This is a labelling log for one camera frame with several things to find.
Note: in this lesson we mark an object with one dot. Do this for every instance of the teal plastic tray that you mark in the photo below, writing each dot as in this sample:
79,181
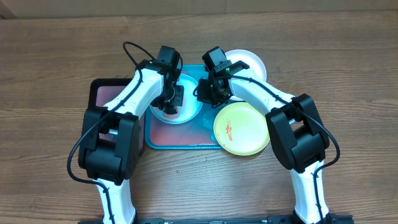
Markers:
194,134

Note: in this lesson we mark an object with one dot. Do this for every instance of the black plastic tray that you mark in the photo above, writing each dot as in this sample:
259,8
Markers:
103,90

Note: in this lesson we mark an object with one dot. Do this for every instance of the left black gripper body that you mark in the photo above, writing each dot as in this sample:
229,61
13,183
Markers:
173,99

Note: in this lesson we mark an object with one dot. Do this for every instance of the yellow-green plate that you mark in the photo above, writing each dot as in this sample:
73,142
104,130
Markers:
241,130

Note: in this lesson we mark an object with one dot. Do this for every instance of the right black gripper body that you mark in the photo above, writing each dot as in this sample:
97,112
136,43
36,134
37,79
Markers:
209,97

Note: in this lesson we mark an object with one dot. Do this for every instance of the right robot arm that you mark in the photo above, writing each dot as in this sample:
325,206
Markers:
298,137

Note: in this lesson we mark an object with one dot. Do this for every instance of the light blue plate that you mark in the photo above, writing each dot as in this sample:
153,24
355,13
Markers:
190,107

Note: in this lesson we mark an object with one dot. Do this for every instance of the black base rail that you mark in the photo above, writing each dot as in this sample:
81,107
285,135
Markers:
271,219

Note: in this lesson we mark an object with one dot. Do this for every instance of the white plate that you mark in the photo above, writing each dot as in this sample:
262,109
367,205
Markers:
249,58

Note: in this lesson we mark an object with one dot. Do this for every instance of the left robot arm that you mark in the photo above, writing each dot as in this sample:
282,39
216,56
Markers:
108,148

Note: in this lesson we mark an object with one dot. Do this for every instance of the green and orange sponge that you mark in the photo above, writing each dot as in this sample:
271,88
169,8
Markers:
170,115

